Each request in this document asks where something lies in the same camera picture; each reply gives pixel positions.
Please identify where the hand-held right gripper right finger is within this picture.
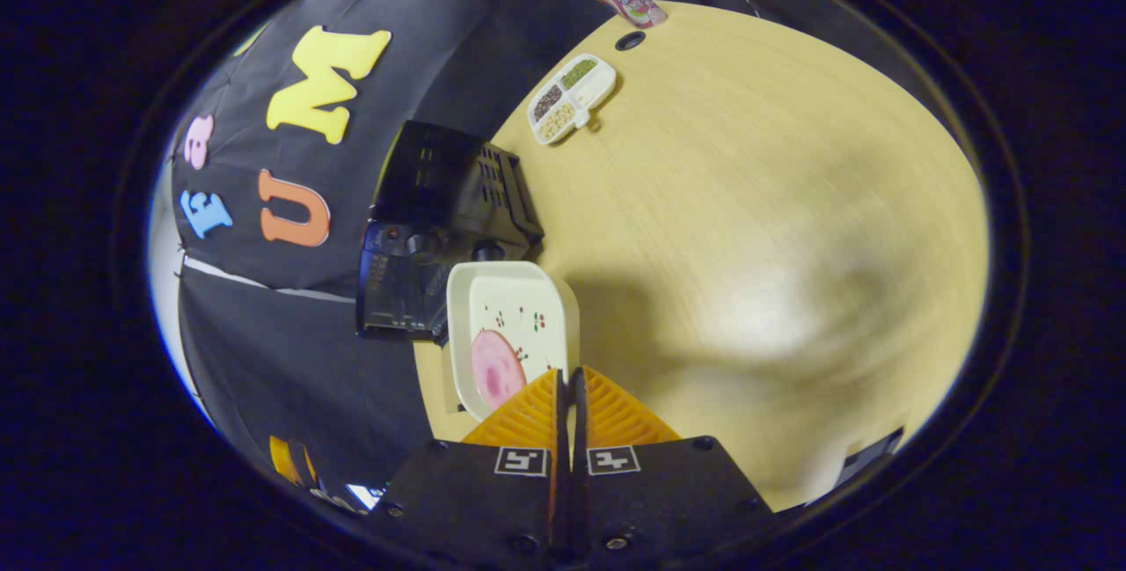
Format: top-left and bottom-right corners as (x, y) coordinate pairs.
(568, 366), (777, 556)

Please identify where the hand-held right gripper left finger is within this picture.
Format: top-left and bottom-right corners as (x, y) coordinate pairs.
(377, 367), (571, 567)

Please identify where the pink ham slice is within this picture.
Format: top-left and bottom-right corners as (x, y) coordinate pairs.
(470, 329), (528, 410)

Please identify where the white square plate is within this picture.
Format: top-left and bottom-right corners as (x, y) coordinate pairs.
(446, 260), (582, 423)

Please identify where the black electric oven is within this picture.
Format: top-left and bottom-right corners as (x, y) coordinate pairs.
(355, 120), (546, 344)

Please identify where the small black block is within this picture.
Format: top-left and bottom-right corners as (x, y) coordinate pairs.
(834, 428), (906, 486)

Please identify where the white divided snack tray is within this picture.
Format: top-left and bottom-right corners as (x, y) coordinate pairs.
(527, 53), (618, 147)

